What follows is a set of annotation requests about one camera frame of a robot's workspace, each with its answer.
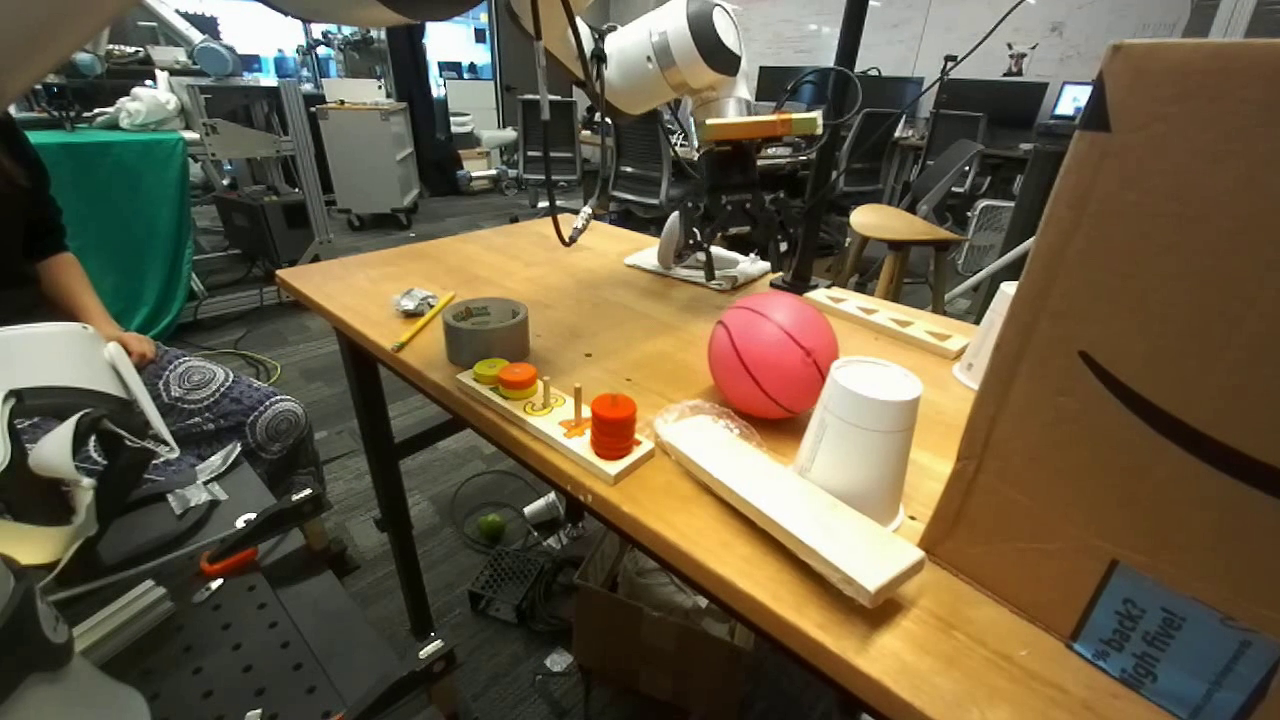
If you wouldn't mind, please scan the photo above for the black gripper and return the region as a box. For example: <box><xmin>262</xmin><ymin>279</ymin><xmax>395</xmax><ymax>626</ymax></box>
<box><xmin>682</xmin><ymin>137</ymin><xmax>804</xmax><ymax>287</ymax></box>

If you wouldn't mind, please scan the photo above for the pink ribbed ball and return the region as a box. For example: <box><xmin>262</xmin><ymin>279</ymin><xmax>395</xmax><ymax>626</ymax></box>
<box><xmin>704</xmin><ymin>287</ymin><xmax>845</xmax><ymax>428</ymax></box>

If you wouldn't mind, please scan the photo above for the person bare forearm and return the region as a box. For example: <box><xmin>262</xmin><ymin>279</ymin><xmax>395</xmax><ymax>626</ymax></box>
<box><xmin>37</xmin><ymin>250</ymin><xmax>137</xmax><ymax>357</ymax></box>

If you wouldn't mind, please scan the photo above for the person hand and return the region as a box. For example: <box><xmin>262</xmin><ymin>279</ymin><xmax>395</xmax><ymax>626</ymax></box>
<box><xmin>110</xmin><ymin>330</ymin><xmax>162</xmax><ymax>374</ymax></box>

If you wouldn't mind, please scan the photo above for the white paper sheet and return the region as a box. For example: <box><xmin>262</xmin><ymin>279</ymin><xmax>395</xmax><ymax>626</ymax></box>
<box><xmin>618</xmin><ymin>239</ymin><xmax>777</xmax><ymax>298</ymax></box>

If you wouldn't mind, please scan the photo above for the grey mesh office chair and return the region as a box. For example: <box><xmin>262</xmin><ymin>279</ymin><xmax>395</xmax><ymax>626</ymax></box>
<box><xmin>604</xmin><ymin>112</ymin><xmax>670</xmax><ymax>214</ymax></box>

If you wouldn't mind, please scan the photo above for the round wooden stool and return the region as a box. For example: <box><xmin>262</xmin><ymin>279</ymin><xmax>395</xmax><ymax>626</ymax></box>
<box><xmin>835</xmin><ymin>201</ymin><xmax>964</xmax><ymax>310</ymax></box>

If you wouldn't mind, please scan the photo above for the black office chair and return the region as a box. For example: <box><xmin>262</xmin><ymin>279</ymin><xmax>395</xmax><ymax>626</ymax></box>
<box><xmin>835</xmin><ymin>104</ymin><xmax>905</xmax><ymax>206</ymax></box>

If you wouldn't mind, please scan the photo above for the light wooden slotted tray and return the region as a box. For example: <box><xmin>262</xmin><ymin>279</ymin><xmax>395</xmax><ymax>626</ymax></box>
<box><xmin>804</xmin><ymin>286</ymin><xmax>974</xmax><ymax>361</ymax></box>

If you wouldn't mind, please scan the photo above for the red toy cylinder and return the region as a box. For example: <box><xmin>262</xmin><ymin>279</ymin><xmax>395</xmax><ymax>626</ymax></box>
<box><xmin>586</xmin><ymin>390</ymin><xmax>643</xmax><ymax>464</ymax></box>

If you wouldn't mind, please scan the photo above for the large white paper cup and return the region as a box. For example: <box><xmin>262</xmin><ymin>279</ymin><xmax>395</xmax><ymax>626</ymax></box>
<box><xmin>790</xmin><ymin>351</ymin><xmax>926</xmax><ymax>527</ymax></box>

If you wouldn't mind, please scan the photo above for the long white flat block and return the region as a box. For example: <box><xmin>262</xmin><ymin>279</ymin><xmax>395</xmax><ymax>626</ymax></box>
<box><xmin>651</xmin><ymin>399</ymin><xmax>926</xmax><ymax>611</ymax></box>

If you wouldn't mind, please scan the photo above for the black computer monitor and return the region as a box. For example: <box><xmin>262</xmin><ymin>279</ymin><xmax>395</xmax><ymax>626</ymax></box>
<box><xmin>932</xmin><ymin>78</ymin><xmax>1052</xmax><ymax>137</ymax></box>

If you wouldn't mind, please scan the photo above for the yellow pencil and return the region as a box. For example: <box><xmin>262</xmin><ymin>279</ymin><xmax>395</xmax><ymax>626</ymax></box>
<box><xmin>387</xmin><ymin>287</ymin><xmax>458</xmax><ymax>357</ymax></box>

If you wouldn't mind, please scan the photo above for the crumpled silver foil piece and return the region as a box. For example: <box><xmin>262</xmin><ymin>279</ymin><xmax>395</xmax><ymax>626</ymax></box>
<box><xmin>391</xmin><ymin>286</ymin><xmax>442</xmax><ymax>319</ymax></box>

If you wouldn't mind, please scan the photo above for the laptop with blue screen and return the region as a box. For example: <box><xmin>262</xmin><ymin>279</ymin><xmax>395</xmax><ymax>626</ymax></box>
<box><xmin>1049</xmin><ymin>78</ymin><xmax>1098</xmax><ymax>127</ymax></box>

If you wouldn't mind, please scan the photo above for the white rolling cart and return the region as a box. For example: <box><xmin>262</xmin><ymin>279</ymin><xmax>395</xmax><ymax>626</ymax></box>
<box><xmin>317</xmin><ymin>96</ymin><xmax>425</xmax><ymax>232</ymax></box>

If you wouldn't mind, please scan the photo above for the small brown cardboard box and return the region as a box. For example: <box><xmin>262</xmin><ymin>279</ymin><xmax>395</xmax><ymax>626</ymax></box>
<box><xmin>566</xmin><ymin>576</ymin><xmax>751</xmax><ymax>720</ymax></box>

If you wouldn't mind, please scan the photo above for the brown cardboard shipping box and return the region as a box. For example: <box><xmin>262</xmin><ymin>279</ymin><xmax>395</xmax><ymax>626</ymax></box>
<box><xmin>918</xmin><ymin>38</ymin><xmax>1280</xmax><ymax>720</ymax></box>

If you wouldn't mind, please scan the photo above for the person patterned legging leg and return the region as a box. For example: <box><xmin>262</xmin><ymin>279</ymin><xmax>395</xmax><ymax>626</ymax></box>
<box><xmin>137</xmin><ymin>343</ymin><xmax>326</xmax><ymax>507</ymax></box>

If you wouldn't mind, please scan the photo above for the green cloth covered table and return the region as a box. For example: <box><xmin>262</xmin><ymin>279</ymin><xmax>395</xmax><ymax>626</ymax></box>
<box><xmin>24</xmin><ymin>127</ymin><xmax>193</xmax><ymax>339</ymax></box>

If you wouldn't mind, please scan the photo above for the white VR headset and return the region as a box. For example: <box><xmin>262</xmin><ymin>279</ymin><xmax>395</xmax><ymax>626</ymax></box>
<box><xmin>0</xmin><ymin>317</ymin><xmax>182</xmax><ymax>573</ymax></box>

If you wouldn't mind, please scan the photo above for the person black shirt torso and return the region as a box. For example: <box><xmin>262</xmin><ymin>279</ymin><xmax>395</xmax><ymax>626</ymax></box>
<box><xmin>0</xmin><ymin>112</ymin><xmax>70</xmax><ymax>330</ymax></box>

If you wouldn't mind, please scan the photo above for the aluminium extrusion bar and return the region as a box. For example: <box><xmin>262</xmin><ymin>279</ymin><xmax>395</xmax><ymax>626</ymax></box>
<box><xmin>70</xmin><ymin>576</ymin><xmax>174</xmax><ymax>663</ymax></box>

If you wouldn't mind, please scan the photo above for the black camera stand pole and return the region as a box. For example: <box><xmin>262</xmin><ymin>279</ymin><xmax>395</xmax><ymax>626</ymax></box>
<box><xmin>773</xmin><ymin>0</ymin><xmax>874</xmax><ymax>298</ymax></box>

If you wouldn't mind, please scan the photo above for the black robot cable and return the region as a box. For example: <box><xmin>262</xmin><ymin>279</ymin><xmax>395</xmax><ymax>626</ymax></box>
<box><xmin>526</xmin><ymin>0</ymin><xmax>606</xmax><ymax>251</ymax></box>

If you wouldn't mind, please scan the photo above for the grey duct tape roll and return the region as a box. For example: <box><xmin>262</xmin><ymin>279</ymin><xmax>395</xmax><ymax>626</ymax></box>
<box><xmin>441</xmin><ymin>293</ymin><xmax>537</xmax><ymax>374</ymax></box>

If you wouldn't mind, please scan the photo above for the wire basket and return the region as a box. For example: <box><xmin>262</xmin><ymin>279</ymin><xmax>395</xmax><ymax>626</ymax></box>
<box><xmin>442</xmin><ymin>464</ymin><xmax>552</xmax><ymax>556</ymax></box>

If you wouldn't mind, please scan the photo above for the black table leg frame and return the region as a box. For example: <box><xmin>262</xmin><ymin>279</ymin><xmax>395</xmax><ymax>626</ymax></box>
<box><xmin>331</xmin><ymin>334</ymin><xmax>465</xmax><ymax>672</ymax></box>

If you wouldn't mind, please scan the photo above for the silver metal bracket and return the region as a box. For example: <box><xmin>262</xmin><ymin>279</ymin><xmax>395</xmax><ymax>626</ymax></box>
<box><xmin>162</xmin><ymin>439</ymin><xmax>249</xmax><ymax>517</ymax></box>

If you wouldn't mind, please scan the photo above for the orange handled tool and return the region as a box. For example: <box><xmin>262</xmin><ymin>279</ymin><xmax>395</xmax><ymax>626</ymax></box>
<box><xmin>197</xmin><ymin>541</ymin><xmax>262</xmax><ymax>581</ymax></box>

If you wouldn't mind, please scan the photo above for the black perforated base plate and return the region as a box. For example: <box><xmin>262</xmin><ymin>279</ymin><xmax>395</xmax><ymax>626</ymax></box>
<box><xmin>76</xmin><ymin>483</ymin><xmax>457</xmax><ymax>720</ymax></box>

